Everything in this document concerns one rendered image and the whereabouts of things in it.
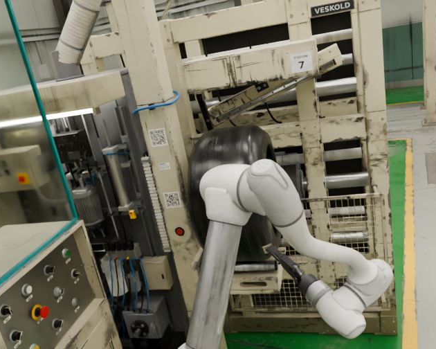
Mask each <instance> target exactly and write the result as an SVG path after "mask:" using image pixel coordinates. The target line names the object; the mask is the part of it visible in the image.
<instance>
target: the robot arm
mask: <svg viewBox="0 0 436 349"><path fill-rule="evenodd" d="M199 190H200V193H201V196H202V198H203V200H204V201H205V205H206V215H207V217H208V219H210V222H209V226H208V232H207V237H206V243H205V247H204V251H203V257H202V261H201V268H200V272H199V279H198V283H197V289H196V294H195V298H194V304H193V308H192V314H191V318H190V325H189V329H188V335H187V339H186V343H184V344H183V345H182V346H180V347H179V348H178V349H219V348H220V343H221V337H222V332H223V328H224V321H225V318H226V310H227V307H228V299H229V296H230V288H231V285H232V281H233V274H234V270H235V263H236V259H237V252H238V248H239V241H240V237H241V232H242V226H244V225H245V224H246V223H247V222H248V219H249V218H250V216H251V215H252V213H253V212H254V213H257V214H260V215H263V216H265V215H266V216H267V217H268V218H269V220H270V221H271V223H272V225H274V227H275V228H276V229H277V230H278V231H279V232H280V233H281V234H282V235H283V237H284V238H285V239H286V240H287V242H288V243H289V244H290V245H291V246H292V247H293V248H294V249H295V250H296V251H297V252H298V253H300V254H302V255H304V256H306V257H308V258H313V259H317V260H324V261H329V262H337V263H342V264H346V265H349V267H348V269H347V278H346V281H347V282H346V283H345V284H344V285H343V286H342V287H341V288H339V289H337V290H336V291H334V290H332V288H330V287H329V286H328V285H327V284H326V283H324V282H323V281H322V280H318V279H317V278H316V277H315V276H314V275H313V274H308V275H305V272H304V271H303V270H302V269H300V268H299V267H300V265H298V264H297V263H295V262H294V261H292V259H290V258H289V257H288V256H286V255H285V253H281V252H280V251H279V250H278V249H276V248H275V247H274V246H273V245H271V246H269V247H268V248H267V251H268V252H269V253H270V254H271V255H272V256H273V257H274V258H275V259H276V260H277V261H278V262H279V263H278V264H281V266H282V267H283V268H284V269H285V270H286V271H287V273H288V274H289V275H290V276H291V277H292V278H293V279H294V280H295V281H296V282H297V284H298V289H299V290H300V291H301V292H302V293H303V294H304V295H305V298H306V300H308V301H309V303H310V304H311V305H312V306H313V307H314V308H315V309H316V310H317V311H318V313H319V314H320V316H321V317H322V318H323V320H324V321H325V322H326V323H327V324H328V325H329V326H330V327H331V328H333V329H334V330H335V331H337V333H339V334H340V335H342V336H343V337H345V338H347V339H354V338H356V337H357V336H358V335H360V334H361V333H362V332H363V331H364V329H365V328H366V322H365V319H364V316H363V315H362V314H361V313H362V312H363V310H364V309H365V308H366V307H368V306H369V305H371V304H373V302H375V301H376V300H377V299H378V298H379V297H380V296H381V295H382V294H383V293H384V291H385V290H386V289H387V288H388V287H389V285H390V283H391V282H392V277H393V273H392V269H391V267H390V266H389V264H388V263H387V262H385V261H383V260H380V259H373V260H366V259H365V258H364V257H363V255H362V254H360V253H359V252H358V251H356V250H354V249H351V248H348V247H344V246H341V245H337V244H332V243H329V242H324V241H321V240H317V239H316V238H313V237H312V236H311V234H310V233H309V229H308V226H307V222H306V218H305V212H304V209H303V207H302V203H301V201H300V196H299V194H298V192H297V190H296V188H295V186H294V185H293V182H292V181H291V179H290V178H289V176H288V174H287V173H286V172H285V171H284V170H283V169H282V168H281V167H280V166H279V165H278V164H277V163H276V162H274V161H272V160H270V159H262V160H259V161H256V162H255V163H253V164H252V165H244V164H226V165H219V166H217V167H214V168H212V169H210V170H209V171H207V172H206V173H205V174H204V176H203V177H202V178H201V182H200V186H199Z"/></svg>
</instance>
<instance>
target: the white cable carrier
mask: <svg viewBox="0 0 436 349"><path fill-rule="evenodd" d="M147 159H149V155H148V156H146V155H145V156H143V157H142V158H141V160H147ZM143 167H144V168H143V169H144V170H145V174H146V175H145V176H146V177H147V178H146V180H148V181H147V183H148V187H149V193H151V194H150V197H151V200H152V203H153V204H152V205H153V207H154V209H155V210H154V212H155V215H156V219H157V220H156V221H157V222H158V223H157V224H158V227H159V228H160V229H159V231H160V234H161V237H162V238H161V240H162V243H163V246H164V247H163V248H167V247H171V245H170V239H169V236H168V233H167V228H166V225H165V219H164V216H163V210H162V207H161V203H160V199H159V196H158V191H157V187H156V182H155V179H154V173H153V170H152V165H151V162H146V163H144V164H143Z"/></svg>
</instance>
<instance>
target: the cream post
mask: <svg viewBox="0 0 436 349"><path fill-rule="evenodd" d="M111 2H112V5H113V10H114V13H115V16H116V22H117V25H118V30H119V33H120V38H121V42H122V47H123V51H124V54H125V59H126V62H127V68H128V71H129V76H130V79H131V84H132V88H133V91H134V96H135V99H136V104H137V108H141V107H146V106H148V104H150V103H154V104H155V105H157V104H161V103H167V102H171V101H173V100H174V95H173V91H172V85H171V82H170V76H169V72H168V68H167V62H166V59H165V53H164V49H163V43H162V39H161V34H160V30H159V26H158V20H157V16H156V11H155V7H154V1H153V0H111ZM155 108H156V109H154V110H149V109H144V110H141V111H139V112H138V113H139V116H140V121H141V125H142V128H143V133H144V137H145V142H146V145H147V150H148V153H149V159H150V162H151V165H152V170H153V173H154V179H155V182H156V187H157V191H158V196H159V199H160V203H161V207H162V210H163V216H164V219H165V225H166V228H167V233H168V236H169V239H170V245H171V248H172V253H173V256H174V261H175V265H176V270H177V274H178V277H179V282H180V285H181V291H182V294H183V299H184V302H185V307H186V310H187V314H188V319H189V322H190V318H191V314H192V308H193V304H194V298H195V294H196V289H197V284H195V283H194V279H193V276H192V270H191V264H192V261H193V260H194V257H195V256H196V254H197V252H198V251H199V249H200V247H201V246H200V244H199V243H198V240H197V238H196V235H195V233H194V229H193V226H192V220H191V217H190V209H189V203H188V160H187V156H186V153H185V147H184V144H183V137H182V133H181V128H180V124H179V118H178V114H177V111H176V105H175V103H173V104H172V105H167V106H162V107H155ZM160 128H164V129H165V135H166V139H167V145H162V146H156V147H152V144H151V141H150V138H149V132H148V130H151V129H160ZM159 163H170V169H167V170H160V168H159ZM170 192H179V197H180V200H181V205H182V207H176V208H166V205H165V200H164V196H163V193H170ZM177 229H182V230H183V233H182V234H181V235H179V234H177V232H176V230H177Z"/></svg>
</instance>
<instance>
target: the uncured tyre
mask: <svg viewBox="0 0 436 349"><path fill-rule="evenodd" d="M262 159H270V160H272V161H274V162H276V163H277V161H276V157H275V152H274V149H273V144H272V141H271V138H270V136H269V134H268V133H267V132H265V131H264V130H263V129H262V128H260V127H259V126H257V125H240V126H235V127H225V128H219V129H212V130H210V131H207V132H205V133H203V134H202V136H201V137H200V138H199V140H198V141H197V142H196V143H195V145H194V147H193V149H192V152H191V155H190V160H189V166H188V203H189V209H190V217H191V220H192V226H193V229H194V233H195V235H196V238H197V240H198V243H199V244H200V246H201V248H202V249H203V250H204V247H205V243H206V237H207V232H208V226H209V222H210V219H208V217H207V215H206V205H205V201H204V200H203V198H202V196H201V193H200V190H199V186H200V182H201V178H202V177H203V176H204V174H205V173H206V172H207V171H209V170H210V169H212V168H214V167H217V166H219V165H226V164H244V165H252V164H253V163H255V162H256V161H259V160H262ZM280 238H281V233H280V232H279V231H278V230H277V229H276V228H275V227H274V225H272V223H271V221H270V220H269V218H268V217H267V216H266V215H265V216H263V215H260V214H257V213H254V212H253V213H252V215H251V216H250V218H249V219H248V222H247V223H246V224H245V225H244V226H242V232H241V237H240V241H239V248H238V252H237V259H236V262H245V261H262V260H266V259H268V258H270V257H271V256H272V255H271V254H270V253H266V254H264V251H263V248H262V247H263V246H266V245H268V244H270V243H271V244H272V245H273V246H274V247H275V248H276V249H278V248H279V245H280Z"/></svg>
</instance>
